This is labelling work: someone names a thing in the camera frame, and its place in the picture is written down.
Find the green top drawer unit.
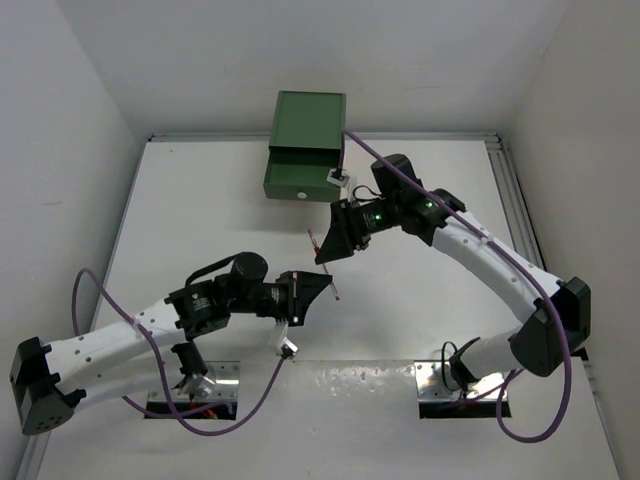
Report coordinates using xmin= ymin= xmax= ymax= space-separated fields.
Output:
xmin=269 ymin=90 xmax=346 ymax=150

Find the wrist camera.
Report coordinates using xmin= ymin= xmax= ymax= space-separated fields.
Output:
xmin=270 ymin=322 xmax=299 ymax=359
xmin=327 ymin=168 xmax=351 ymax=189

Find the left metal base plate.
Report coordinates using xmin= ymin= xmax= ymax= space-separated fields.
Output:
xmin=169 ymin=361 xmax=240 ymax=403

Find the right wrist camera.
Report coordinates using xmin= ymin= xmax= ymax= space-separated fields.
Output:
xmin=327 ymin=168 xmax=351 ymax=189

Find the green top drawer tray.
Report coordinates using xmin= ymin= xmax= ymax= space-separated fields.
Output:
xmin=263 ymin=147 xmax=341 ymax=203

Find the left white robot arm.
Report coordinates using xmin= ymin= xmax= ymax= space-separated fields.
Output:
xmin=9 ymin=252 xmax=333 ymax=436

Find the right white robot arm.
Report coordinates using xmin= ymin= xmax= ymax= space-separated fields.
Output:
xmin=315 ymin=154 xmax=591 ymax=390

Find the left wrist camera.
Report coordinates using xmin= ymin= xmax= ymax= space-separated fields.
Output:
xmin=270 ymin=322 xmax=299 ymax=359

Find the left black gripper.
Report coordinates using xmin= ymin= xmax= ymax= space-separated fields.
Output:
xmin=228 ymin=269 xmax=332 ymax=325

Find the red gel pen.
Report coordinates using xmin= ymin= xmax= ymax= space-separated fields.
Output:
xmin=307 ymin=229 xmax=341 ymax=301

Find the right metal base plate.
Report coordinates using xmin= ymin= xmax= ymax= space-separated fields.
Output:
xmin=414 ymin=360 xmax=505 ymax=404

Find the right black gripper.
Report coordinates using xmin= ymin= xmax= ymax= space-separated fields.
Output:
xmin=315 ymin=196 xmax=400 ymax=263

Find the metal base plate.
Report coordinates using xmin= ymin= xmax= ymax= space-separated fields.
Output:
xmin=414 ymin=360 xmax=505 ymax=404
xmin=169 ymin=361 xmax=240 ymax=403

